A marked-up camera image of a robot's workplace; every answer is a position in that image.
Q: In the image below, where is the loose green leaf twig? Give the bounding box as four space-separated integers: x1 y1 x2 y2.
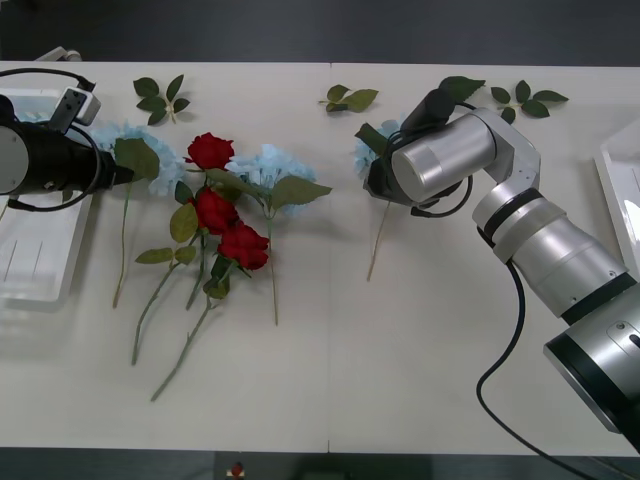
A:
489 79 570 126
132 74 192 126

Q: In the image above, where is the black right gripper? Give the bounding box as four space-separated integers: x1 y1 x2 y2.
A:
363 158 397 203

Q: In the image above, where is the shallow white box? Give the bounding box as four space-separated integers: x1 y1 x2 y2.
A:
0 87 94 314
593 119 640 274

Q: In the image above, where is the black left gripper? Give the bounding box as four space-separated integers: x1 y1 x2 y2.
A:
47 130 136 195

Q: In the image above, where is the loose yellow-green leaf twig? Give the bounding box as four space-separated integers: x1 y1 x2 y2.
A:
318 83 380 114

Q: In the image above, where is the large single green leaf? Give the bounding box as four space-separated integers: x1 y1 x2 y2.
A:
437 75 487 104

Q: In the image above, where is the white bracket fixture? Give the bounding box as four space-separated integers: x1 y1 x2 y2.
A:
34 45 82 64

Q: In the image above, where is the pale blue artificial flower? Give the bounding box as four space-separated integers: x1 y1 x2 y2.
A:
225 143 334 327
353 113 409 282
12 108 54 124
88 119 187 309

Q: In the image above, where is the red artificial rose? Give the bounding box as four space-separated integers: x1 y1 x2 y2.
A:
130 180 241 366
149 221 272 403
182 132 261 311

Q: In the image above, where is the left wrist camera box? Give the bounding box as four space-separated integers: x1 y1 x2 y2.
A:
48 86 103 135

